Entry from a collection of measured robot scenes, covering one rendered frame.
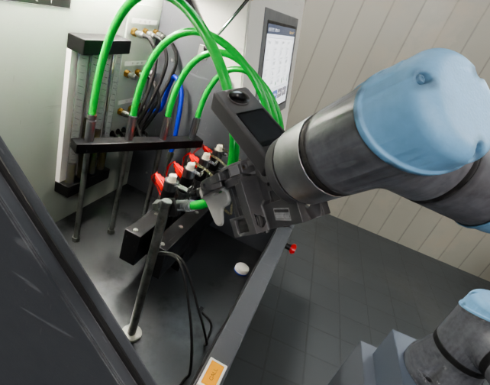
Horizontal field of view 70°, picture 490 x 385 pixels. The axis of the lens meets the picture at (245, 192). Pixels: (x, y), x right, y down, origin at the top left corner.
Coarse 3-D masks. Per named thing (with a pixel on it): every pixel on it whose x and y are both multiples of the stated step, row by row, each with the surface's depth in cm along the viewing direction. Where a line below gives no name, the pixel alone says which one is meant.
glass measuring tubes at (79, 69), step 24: (72, 48) 67; (96, 48) 69; (120, 48) 75; (72, 72) 70; (72, 96) 73; (72, 120) 74; (96, 120) 81; (72, 168) 80; (96, 168) 91; (72, 192) 82
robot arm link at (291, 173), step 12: (288, 132) 31; (300, 132) 34; (276, 144) 31; (288, 144) 30; (276, 156) 31; (288, 156) 29; (300, 156) 33; (276, 168) 31; (288, 168) 29; (300, 168) 28; (288, 180) 30; (300, 180) 29; (312, 180) 33; (288, 192) 31; (300, 192) 30; (312, 192) 29; (324, 192) 29
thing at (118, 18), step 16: (128, 0) 55; (176, 0) 48; (192, 16) 47; (112, 32) 60; (208, 32) 46; (208, 48) 46; (224, 64) 46; (96, 80) 66; (224, 80) 45; (96, 96) 68; (192, 208) 53
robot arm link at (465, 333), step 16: (464, 304) 69; (480, 304) 66; (448, 320) 72; (464, 320) 68; (480, 320) 65; (448, 336) 70; (464, 336) 67; (480, 336) 64; (448, 352) 70; (464, 352) 67; (480, 352) 64; (480, 368) 64
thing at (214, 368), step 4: (212, 360) 55; (212, 364) 55; (216, 364) 55; (220, 364) 55; (208, 368) 54; (212, 368) 54; (216, 368) 54; (220, 368) 55; (208, 372) 53; (212, 372) 54; (216, 372) 54; (220, 372) 54; (204, 376) 53; (208, 376) 53; (212, 376) 53; (216, 376) 53; (220, 376) 54; (204, 380) 52; (208, 380) 52; (212, 380) 52; (216, 380) 53; (196, 384) 52; (208, 384) 52; (212, 384) 52
